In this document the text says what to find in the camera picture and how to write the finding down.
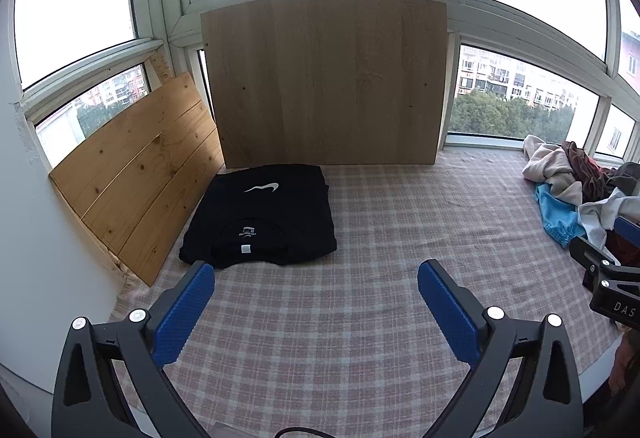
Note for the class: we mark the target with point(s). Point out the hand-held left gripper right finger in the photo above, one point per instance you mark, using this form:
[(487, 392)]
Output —
[(447, 313)]

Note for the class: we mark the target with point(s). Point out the white shirt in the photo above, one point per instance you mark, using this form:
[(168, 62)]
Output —
[(600, 218)]

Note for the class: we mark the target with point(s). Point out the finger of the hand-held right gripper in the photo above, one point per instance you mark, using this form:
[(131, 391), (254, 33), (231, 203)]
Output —
[(629, 228), (590, 252)]

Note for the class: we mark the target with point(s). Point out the red garment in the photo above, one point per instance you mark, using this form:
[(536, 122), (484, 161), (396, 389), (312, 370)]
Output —
[(595, 164)]

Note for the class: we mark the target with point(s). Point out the large light wooden board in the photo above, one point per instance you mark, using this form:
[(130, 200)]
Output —
[(325, 78)]

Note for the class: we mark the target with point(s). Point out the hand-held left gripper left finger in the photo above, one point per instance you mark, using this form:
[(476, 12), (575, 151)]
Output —
[(182, 313)]

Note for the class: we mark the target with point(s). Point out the dark grey t-shirt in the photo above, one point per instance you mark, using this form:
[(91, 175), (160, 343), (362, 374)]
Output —
[(627, 175)]

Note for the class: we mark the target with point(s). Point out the pink plaid blanket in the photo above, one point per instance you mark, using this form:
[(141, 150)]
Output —
[(350, 293)]

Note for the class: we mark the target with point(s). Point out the pine plank board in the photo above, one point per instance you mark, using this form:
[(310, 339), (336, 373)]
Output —
[(140, 178)]

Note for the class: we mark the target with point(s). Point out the beige knit sweater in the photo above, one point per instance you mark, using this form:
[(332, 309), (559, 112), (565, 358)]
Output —
[(545, 163)]

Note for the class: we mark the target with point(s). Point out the blue garment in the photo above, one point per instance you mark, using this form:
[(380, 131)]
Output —
[(557, 218)]

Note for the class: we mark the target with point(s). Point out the folded black t-shirt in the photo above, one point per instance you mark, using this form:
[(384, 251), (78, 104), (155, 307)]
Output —
[(260, 218)]

